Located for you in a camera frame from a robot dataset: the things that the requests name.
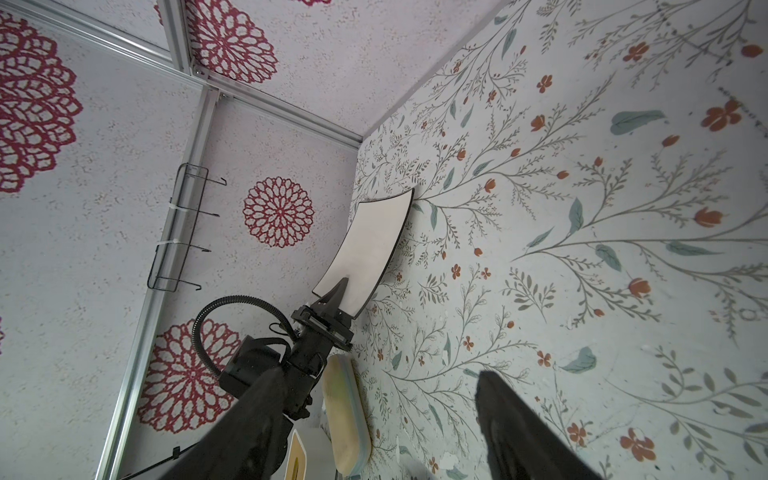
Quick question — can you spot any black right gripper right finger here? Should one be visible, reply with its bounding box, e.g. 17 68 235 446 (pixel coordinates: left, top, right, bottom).
475 370 599 480

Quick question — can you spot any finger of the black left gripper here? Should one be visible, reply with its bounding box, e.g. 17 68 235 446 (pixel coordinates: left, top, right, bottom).
311 277 348 317

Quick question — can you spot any white square plate black rim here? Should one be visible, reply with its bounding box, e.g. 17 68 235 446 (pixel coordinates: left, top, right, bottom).
313 189 415 318

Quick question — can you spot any black wire wall basket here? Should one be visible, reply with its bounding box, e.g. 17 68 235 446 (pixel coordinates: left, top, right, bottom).
146 162 228 293

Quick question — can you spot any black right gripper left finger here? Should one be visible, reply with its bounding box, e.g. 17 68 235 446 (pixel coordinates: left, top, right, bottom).
162 368 287 480

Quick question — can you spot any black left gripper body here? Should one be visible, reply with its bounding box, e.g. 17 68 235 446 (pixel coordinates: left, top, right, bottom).
218 304 353 420

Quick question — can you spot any yellow sponge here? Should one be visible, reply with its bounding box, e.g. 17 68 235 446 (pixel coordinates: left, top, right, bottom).
321 354 372 477

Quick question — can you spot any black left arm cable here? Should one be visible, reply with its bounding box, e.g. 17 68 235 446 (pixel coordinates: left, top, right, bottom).
116 293 299 480

